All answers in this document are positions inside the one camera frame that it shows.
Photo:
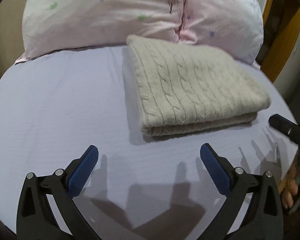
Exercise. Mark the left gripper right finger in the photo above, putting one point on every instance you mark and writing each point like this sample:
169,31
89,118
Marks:
263,218

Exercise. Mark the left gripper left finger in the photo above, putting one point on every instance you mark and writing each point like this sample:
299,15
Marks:
35,219

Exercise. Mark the beige cable-knit sweater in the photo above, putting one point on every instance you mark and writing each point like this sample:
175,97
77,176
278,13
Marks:
182,88

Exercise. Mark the person's right hand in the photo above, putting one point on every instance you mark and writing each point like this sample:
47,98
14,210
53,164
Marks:
290,188

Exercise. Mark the lavender bed sheet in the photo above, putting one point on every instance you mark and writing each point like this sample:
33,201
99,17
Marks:
54,107

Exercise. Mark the pink floral pillow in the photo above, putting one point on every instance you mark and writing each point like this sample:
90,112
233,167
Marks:
236,26

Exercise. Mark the wooden bed frame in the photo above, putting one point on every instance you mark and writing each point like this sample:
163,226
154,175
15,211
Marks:
281,20

